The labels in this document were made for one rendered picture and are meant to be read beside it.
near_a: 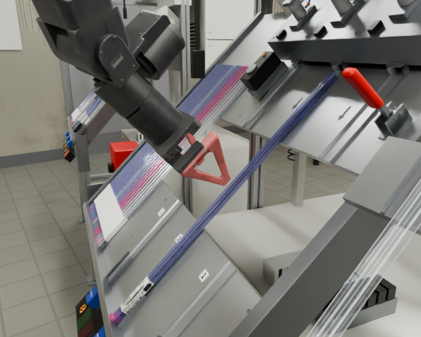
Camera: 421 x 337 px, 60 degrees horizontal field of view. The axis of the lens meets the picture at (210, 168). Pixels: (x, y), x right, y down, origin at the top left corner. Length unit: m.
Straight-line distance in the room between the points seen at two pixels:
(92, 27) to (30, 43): 3.68
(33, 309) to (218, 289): 1.52
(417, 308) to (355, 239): 0.48
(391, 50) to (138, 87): 0.32
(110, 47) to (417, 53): 0.35
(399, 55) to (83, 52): 0.38
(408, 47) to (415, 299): 0.56
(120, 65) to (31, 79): 3.67
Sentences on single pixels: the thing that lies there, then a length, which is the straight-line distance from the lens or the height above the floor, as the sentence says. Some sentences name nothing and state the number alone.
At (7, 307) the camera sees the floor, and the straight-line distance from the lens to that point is 1.99.
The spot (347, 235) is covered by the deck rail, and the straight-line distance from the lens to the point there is 0.41.
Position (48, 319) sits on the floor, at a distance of 1.85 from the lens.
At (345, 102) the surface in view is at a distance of 0.56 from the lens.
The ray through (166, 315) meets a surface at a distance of 0.53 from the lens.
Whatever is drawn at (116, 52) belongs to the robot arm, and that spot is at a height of 1.11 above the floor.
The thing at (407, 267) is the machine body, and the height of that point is 0.62.
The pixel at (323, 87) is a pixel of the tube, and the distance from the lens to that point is 0.60.
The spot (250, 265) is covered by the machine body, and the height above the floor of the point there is 0.62.
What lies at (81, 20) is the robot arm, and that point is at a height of 1.14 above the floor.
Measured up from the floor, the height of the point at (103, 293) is 0.74.
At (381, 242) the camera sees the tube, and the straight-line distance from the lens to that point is 0.28.
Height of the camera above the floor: 1.11
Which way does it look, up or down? 18 degrees down
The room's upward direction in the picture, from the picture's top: straight up
